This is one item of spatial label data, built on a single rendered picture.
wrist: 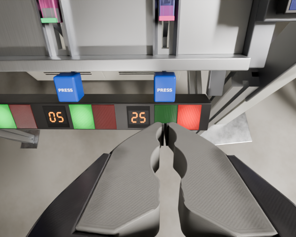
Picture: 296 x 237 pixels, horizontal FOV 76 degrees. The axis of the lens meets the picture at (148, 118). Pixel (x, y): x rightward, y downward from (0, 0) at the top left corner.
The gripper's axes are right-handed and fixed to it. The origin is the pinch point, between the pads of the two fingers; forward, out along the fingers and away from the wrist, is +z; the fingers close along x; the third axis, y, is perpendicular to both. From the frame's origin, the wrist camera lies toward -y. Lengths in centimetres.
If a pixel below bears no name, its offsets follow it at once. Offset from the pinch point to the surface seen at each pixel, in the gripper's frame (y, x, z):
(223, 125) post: 38, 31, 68
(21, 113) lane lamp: 4.3, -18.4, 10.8
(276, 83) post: 8.1, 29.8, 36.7
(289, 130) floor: 40, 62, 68
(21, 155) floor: 50, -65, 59
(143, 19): -6.5, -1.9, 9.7
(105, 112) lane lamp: 4.1, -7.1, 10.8
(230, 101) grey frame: 6.8, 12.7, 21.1
